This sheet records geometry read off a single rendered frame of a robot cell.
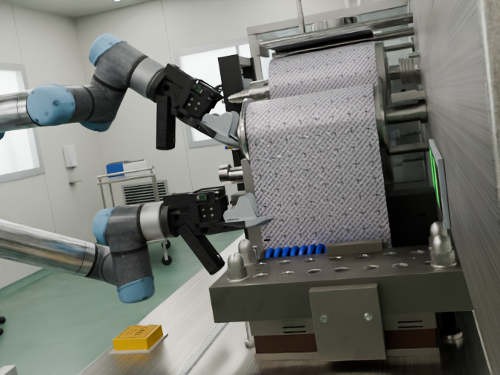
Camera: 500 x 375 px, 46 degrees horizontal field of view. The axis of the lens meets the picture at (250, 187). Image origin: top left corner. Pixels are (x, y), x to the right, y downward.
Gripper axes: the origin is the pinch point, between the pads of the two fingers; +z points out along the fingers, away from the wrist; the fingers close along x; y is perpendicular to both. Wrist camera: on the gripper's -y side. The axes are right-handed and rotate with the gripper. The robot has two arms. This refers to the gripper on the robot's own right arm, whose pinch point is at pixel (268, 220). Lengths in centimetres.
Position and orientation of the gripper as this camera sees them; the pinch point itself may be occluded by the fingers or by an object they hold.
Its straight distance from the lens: 109.9
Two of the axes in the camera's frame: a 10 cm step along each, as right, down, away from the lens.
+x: 2.6, -1.6, 9.5
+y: -1.5, -9.8, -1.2
